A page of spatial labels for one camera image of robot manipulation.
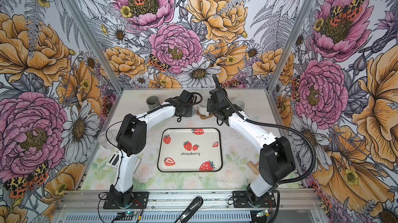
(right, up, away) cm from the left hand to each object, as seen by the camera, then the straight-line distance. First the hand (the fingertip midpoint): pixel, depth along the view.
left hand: (185, 114), depth 99 cm
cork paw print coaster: (+12, -2, +6) cm, 13 cm away
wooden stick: (+38, -26, -16) cm, 49 cm away
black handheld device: (+6, -39, -32) cm, 50 cm away
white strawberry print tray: (+4, -20, -8) cm, 22 cm away
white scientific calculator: (-37, -24, -14) cm, 47 cm away
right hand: (+17, +6, -12) cm, 22 cm away
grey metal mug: (-20, +8, 0) cm, 22 cm away
